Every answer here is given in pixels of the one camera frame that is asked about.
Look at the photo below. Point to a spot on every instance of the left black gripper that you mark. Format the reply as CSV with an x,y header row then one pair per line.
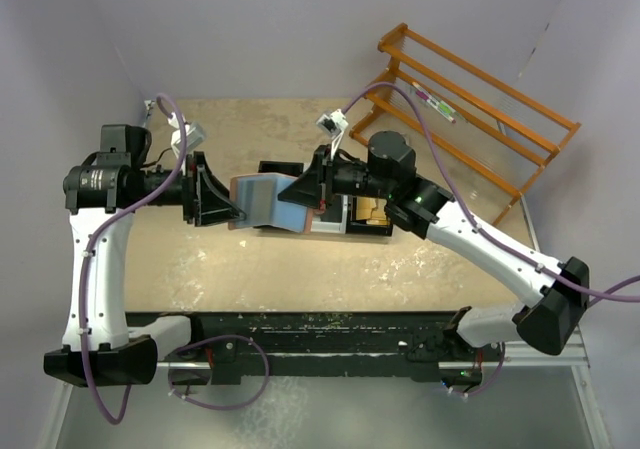
x,y
212,203

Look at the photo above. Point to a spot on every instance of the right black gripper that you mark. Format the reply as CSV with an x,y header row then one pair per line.
x,y
317,184

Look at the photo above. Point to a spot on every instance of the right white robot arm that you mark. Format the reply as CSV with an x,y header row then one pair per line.
x,y
547,311

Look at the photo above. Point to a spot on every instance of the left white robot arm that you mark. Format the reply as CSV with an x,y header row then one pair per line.
x,y
98,340

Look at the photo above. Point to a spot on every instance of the black bin with silver cards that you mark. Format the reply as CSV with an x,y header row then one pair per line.
x,y
273,178

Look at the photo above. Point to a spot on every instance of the white bin with black cards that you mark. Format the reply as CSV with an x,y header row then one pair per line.
x,y
333,220

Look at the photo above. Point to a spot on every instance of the black bin with gold cards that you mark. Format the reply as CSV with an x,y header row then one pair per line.
x,y
356,228

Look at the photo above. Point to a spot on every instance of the gold cards pile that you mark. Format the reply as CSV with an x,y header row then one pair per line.
x,y
370,211

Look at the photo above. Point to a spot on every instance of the markers on rack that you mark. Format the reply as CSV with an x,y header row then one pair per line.
x,y
440,106

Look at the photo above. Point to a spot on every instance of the orange wooden rack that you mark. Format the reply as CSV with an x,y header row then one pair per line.
x,y
502,140

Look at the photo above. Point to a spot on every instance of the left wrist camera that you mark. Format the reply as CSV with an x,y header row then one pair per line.
x,y
195,135

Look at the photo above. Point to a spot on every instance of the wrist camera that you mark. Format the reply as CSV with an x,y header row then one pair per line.
x,y
195,135
334,125

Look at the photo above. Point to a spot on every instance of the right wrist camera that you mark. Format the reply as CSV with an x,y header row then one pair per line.
x,y
334,125

